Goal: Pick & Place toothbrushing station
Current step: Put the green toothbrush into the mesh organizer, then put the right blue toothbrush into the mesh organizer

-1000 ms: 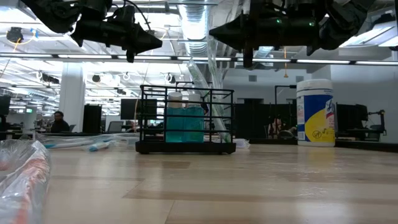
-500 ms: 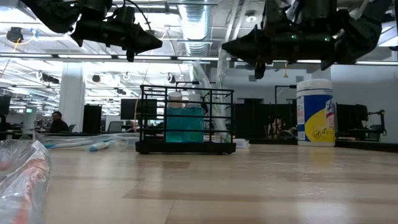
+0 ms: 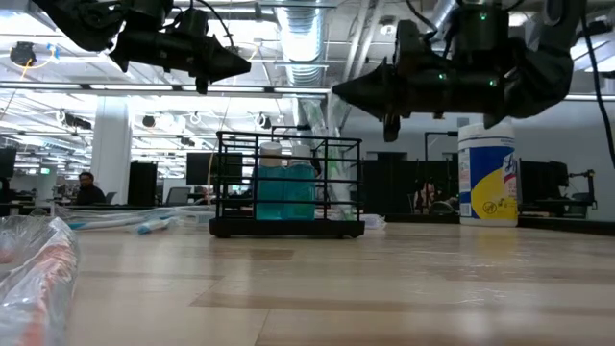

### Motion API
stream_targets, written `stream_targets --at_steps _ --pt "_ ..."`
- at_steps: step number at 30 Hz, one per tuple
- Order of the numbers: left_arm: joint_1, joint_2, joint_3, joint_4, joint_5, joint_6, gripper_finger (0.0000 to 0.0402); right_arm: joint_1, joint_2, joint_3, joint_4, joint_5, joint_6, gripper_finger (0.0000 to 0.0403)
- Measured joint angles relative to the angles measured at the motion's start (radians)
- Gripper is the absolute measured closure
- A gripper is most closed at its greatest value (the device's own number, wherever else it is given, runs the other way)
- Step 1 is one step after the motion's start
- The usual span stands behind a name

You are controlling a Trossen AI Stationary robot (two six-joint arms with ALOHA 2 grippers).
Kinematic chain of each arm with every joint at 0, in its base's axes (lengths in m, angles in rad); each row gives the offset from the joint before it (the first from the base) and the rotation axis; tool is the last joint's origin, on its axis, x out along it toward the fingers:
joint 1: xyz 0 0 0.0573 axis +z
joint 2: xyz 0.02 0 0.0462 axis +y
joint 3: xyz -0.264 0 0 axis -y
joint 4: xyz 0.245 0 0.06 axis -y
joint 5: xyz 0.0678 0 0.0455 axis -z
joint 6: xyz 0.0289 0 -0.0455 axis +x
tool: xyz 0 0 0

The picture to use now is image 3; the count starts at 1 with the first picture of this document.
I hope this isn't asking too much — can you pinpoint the black cabinet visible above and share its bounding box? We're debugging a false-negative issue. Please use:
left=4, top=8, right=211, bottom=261
left=127, top=161, right=159, bottom=208

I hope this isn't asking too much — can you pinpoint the black workstation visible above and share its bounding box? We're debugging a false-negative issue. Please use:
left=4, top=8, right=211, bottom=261
left=518, top=160, right=600, bottom=215

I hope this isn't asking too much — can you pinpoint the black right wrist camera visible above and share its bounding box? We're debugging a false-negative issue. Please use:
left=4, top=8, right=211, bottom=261
left=451, top=4, right=510, bottom=62

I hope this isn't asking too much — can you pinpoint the teal mouthwash bottle white cap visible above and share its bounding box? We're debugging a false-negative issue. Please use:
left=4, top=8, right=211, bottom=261
left=254, top=141, right=289, bottom=221
left=285, top=143, right=317, bottom=221

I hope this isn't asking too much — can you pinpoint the blue toothbrush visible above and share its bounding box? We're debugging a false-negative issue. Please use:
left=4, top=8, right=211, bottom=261
left=129, top=216, right=186, bottom=236
left=64, top=205, right=212, bottom=231

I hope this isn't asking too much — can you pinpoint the black wire basket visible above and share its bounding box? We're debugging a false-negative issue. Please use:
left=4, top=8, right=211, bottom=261
left=209, top=125, right=366, bottom=240

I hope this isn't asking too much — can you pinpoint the grey office chair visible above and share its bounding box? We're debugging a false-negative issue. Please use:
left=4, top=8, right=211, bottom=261
left=165, top=185, right=193, bottom=208

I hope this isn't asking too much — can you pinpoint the green toothbrush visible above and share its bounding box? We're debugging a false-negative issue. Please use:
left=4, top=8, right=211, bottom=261
left=297, top=95, right=357, bottom=221

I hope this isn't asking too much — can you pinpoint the black monitor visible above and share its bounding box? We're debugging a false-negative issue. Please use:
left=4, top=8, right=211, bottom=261
left=185, top=152, right=244, bottom=186

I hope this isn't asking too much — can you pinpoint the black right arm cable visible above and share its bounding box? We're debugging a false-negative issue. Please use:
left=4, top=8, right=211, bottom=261
left=578, top=13, right=615, bottom=169

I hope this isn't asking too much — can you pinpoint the disinfecting wipes canister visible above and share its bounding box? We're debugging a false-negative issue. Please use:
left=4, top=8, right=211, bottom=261
left=456, top=121, right=520, bottom=228

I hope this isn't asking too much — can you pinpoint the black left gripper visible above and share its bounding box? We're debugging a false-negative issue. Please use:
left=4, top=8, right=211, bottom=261
left=109, top=29, right=252, bottom=95

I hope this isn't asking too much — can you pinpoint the orange toothbrush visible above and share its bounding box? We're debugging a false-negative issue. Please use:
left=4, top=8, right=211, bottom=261
left=0, top=214, right=81, bottom=346

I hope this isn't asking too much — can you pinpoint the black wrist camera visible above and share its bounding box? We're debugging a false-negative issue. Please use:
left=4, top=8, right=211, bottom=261
left=451, top=4, right=510, bottom=62
left=175, top=7, right=212, bottom=39

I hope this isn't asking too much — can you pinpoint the purple toothbrush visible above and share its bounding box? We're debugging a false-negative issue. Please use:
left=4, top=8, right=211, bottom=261
left=358, top=213, right=387, bottom=231

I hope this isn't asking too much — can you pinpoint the slanted silver duct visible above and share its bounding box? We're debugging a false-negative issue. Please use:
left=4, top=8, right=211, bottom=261
left=427, top=0, right=462, bottom=30

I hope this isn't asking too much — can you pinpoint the person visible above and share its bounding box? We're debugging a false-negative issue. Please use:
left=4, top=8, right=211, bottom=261
left=75, top=170, right=108, bottom=207
left=413, top=178, right=457, bottom=215

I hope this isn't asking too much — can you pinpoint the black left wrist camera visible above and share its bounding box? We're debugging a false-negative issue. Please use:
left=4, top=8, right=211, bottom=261
left=175, top=7, right=212, bottom=39

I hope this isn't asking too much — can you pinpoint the white pillar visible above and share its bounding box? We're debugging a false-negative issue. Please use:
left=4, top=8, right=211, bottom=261
left=89, top=95, right=134, bottom=207

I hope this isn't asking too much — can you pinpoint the black ceiling device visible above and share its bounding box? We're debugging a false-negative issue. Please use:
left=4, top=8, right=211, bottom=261
left=9, top=41, right=37, bottom=67

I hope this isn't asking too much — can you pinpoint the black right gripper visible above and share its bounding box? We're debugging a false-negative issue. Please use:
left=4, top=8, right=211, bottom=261
left=332, top=18, right=506, bottom=143

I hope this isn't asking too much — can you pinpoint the silver ventilation duct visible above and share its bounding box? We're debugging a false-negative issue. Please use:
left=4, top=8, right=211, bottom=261
left=274, top=0, right=333, bottom=87

